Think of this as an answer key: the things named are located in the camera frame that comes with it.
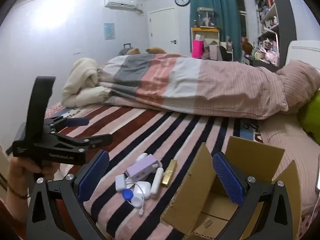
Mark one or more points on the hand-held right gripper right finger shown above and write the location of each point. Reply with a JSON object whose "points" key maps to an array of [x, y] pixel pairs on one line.
{"points": [[227, 182]]}

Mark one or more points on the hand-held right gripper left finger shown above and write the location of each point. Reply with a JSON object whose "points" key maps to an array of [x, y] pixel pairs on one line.
{"points": [[93, 177]]}

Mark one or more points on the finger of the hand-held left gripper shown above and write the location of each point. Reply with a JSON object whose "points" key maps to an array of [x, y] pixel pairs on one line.
{"points": [[77, 122], [100, 140]]}

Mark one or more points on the white charger adapter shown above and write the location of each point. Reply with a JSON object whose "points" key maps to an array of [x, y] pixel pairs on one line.
{"points": [[120, 182]]}

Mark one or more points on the brown cardboard box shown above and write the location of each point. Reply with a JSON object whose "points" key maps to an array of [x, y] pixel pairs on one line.
{"points": [[252, 160]]}

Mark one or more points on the blue and white lens case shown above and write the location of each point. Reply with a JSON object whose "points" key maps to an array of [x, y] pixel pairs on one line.
{"points": [[128, 195]]}

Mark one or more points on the small white bottle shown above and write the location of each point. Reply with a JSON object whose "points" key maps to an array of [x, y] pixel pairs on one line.
{"points": [[141, 157]]}

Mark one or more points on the purple rectangular box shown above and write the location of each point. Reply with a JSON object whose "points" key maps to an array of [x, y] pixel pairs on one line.
{"points": [[142, 168]]}

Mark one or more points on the white earbuds case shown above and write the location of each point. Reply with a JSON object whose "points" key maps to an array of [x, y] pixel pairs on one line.
{"points": [[143, 188]]}

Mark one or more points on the gold lipstick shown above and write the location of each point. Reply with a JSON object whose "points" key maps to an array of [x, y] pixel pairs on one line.
{"points": [[168, 173]]}

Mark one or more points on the white stick tube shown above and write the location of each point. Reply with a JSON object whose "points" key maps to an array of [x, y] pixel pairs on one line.
{"points": [[157, 180]]}

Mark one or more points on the person's left forearm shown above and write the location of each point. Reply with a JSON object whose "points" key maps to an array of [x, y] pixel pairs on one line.
{"points": [[15, 210]]}

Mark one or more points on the person's left hand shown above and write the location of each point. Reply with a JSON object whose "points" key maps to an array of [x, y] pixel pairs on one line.
{"points": [[22, 168]]}

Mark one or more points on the cream fleece blanket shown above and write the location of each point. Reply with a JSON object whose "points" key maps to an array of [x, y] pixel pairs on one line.
{"points": [[82, 80]]}

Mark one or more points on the red and navy striped blanket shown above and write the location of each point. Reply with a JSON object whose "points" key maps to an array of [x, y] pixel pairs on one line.
{"points": [[160, 135]]}

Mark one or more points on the pink striped pillow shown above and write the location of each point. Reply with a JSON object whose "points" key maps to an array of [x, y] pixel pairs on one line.
{"points": [[287, 142], [300, 80]]}

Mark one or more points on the dark suitcase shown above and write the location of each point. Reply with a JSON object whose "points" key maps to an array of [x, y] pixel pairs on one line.
{"points": [[125, 50]]}

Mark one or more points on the brown teddy bear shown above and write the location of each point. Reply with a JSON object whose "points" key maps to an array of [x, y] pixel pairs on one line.
{"points": [[133, 51], [156, 50]]}

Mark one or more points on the folded pink and grey duvet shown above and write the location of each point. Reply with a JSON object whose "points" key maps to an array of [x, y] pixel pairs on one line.
{"points": [[180, 80]]}

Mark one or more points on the green plush toy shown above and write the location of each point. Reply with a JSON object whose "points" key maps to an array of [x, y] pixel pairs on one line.
{"points": [[311, 117]]}

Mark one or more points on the white door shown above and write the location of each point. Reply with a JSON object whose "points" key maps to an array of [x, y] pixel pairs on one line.
{"points": [[162, 30]]}

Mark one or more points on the cluttered dark desk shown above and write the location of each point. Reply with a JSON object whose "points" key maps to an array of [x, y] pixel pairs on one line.
{"points": [[260, 61]]}

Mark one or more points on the white air conditioner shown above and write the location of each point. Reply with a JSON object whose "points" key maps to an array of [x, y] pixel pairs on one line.
{"points": [[122, 2]]}

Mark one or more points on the black chair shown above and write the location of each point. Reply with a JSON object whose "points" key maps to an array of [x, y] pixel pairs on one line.
{"points": [[225, 53]]}

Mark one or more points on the bright pink bag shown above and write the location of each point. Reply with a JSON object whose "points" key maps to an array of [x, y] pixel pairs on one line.
{"points": [[198, 48]]}

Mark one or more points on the brown plush animal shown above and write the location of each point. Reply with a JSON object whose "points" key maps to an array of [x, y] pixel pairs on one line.
{"points": [[247, 46]]}

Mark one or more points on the yellow shelf cabinet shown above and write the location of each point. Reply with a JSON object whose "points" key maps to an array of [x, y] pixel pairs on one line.
{"points": [[205, 33]]}

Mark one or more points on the white headboard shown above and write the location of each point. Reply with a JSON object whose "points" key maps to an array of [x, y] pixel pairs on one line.
{"points": [[305, 50]]}

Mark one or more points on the glass display case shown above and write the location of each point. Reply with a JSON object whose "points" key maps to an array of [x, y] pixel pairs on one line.
{"points": [[206, 17]]}

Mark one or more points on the teal curtain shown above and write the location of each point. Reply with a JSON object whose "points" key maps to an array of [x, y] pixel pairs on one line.
{"points": [[225, 17]]}

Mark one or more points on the dark tall bookshelf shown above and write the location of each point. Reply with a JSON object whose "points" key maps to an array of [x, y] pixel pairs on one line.
{"points": [[285, 10]]}

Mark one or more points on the light blue wall poster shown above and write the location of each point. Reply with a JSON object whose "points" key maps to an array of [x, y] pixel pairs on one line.
{"points": [[109, 31]]}

